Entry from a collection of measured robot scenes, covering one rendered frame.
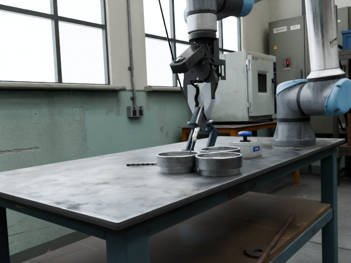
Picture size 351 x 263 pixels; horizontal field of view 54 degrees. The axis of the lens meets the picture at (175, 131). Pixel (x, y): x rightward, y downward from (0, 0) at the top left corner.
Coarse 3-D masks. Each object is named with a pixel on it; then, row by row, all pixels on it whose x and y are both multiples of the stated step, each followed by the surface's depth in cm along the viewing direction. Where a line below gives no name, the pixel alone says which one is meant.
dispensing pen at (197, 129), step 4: (196, 108) 86; (200, 108) 85; (196, 112) 85; (192, 116) 85; (196, 116) 84; (192, 120) 84; (192, 124) 84; (196, 124) 84; (196, 128) 84; (200, 128) 84; (196, 132) 84; (196, 136) 83; (192, 140) 83; (192, 144) 83
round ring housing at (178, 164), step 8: (168, 152) 88; (176, 152) 89; (184, 152) 88; (192, 152) 87; (160, 160) 81; (168, 160) 79; (176, 160) 79; (184, 160) 79; (192, 160) 80; (160, 168) 82; (168, 168) 80; (176, 168) 79; (184, 168) 80; (192, 168) 81
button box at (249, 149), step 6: (234, 144) 100; (240, 144) 99; (246, 144) 98; (252, 144) 98; (258, 144) 100; (240, 150) 99; (246, 150) 98; (252, 150) 98; (258, 150) 100; (246, 156) 98; (252, 156) 98; (258, 156) 100
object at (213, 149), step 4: (204, 148) 93; (208, 148) 94; (212, 148) 95; (216, 148) 95; (220, 148) 95; (224, 148) 95; (228, 148) 94; (232, 148) 93; (236, 148) 92; (200, 152) 89; (204, 152) 87
